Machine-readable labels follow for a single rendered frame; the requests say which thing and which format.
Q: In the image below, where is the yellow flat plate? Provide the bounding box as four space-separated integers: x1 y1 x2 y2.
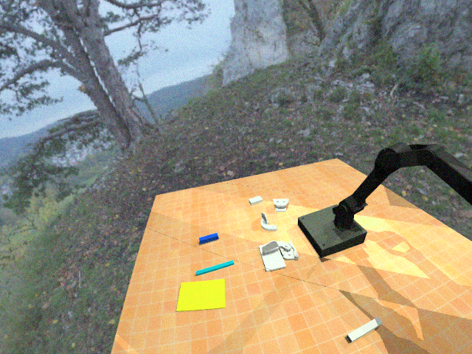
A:
176 279 225 312

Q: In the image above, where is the pale grey rectangular bar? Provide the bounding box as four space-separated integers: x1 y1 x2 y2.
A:
347 317 383 343

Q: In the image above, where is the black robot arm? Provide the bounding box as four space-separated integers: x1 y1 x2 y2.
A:
333 142 472 232

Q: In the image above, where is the teal flat bar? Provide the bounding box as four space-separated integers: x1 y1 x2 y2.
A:
196 260 234 276

